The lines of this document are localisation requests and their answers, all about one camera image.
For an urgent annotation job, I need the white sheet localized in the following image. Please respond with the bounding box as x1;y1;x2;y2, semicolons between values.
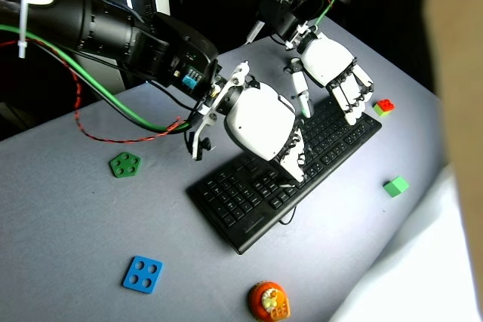
328;163;480;322

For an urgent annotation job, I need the green cube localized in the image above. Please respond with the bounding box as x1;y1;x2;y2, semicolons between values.
383;176;411;198

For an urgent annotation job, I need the blue square block with holes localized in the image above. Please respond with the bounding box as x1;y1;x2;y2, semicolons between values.
121;255;164;295

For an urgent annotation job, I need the green pentagon block with holes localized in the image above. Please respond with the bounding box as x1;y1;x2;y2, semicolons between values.
108;151;143;179

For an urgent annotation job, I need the grey table cloth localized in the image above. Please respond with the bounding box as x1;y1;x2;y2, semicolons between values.
0;16;472;322

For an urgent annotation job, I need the beige blurred panel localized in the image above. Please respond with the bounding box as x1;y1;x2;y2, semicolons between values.
422;0;483;322

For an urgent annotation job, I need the black computer keyboard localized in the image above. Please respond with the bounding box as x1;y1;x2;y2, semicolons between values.
186;97;383;256

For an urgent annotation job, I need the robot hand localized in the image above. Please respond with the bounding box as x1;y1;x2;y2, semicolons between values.
223;80;307;189
284;34;375;127

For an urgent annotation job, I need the white power strip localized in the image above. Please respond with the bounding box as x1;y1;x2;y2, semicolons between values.
245;20;266;46

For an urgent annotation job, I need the orange toy cake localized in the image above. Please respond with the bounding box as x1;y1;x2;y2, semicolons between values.
248;281;291;322

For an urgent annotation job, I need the black keyboard cable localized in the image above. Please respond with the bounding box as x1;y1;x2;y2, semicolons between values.
278;204;299;225

